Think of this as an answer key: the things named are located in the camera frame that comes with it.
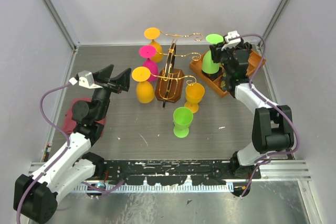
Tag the green wine glass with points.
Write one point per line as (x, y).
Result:
(208, 66)
(182, 118)

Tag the red folded cloth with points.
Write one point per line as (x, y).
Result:
(69, 124)

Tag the grey slotted cable duct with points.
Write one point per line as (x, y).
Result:
(186, 188)

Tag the orange wine glass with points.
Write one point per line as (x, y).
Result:
(194, 94)
(144, 89)
(152, 34)

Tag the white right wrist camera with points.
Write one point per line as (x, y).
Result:
(232, 39)

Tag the blue yellow patterned cloth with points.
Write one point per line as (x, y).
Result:
(224, 82)

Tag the orange wooden divided tray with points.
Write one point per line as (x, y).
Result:
(215, 84)

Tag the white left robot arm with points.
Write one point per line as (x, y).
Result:
(37, 196)

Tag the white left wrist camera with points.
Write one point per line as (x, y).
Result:
(85, 79)

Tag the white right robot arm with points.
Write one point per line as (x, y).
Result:
(273, 130)

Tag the gold wire wine glass rack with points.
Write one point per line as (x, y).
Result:
(170, 81)

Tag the pink plastic wine glass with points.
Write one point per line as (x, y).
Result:
(148, 52)

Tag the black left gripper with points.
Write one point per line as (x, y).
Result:
(109, 85)

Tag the black mounting rail base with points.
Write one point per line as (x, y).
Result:
(168, 172)

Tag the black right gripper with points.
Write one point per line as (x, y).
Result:
(217, 53)

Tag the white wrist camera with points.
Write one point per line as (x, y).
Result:
(232, 39)
(85, 79)

